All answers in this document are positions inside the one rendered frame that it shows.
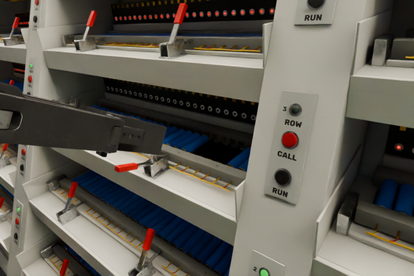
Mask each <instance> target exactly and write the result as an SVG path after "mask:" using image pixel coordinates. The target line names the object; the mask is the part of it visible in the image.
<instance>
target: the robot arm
mask: <svg viewBox="0 0 414 276"><path fill-rule="evenodd" d="M80 103H81V99H76V98H74V97H70V100H69V103H68V104H64V103H61V102H59V100H55V99H53V100H48V99H44V98H40V97H36V96H33V95H28V94H23V93H22V91H21V90H20V89H19V88H18V87H16V86H13V85H10V84H6V83H2V82H0V144H20V145H34V146H41V147H55V148H69V149H77V150H90V151H96V154H98V155H100V156H102V157H107V154H108V153H116V152H117V150H119V151H125V152H135V153H145V154H151V155H159V154H160V152H161V148H162V145H163V141H164V137H165V134H166V130H167V127H166V126H162V125H159V124H154V123H149V122H146V121H142V120H140V119H137V118H132V117H129V116H124V115H120V114H117V113H112V112H108V111H105V110H100V109H97V108H92V107H88V106H85V105H81V106H80ZM79 106H80V109H79Z"/></svg>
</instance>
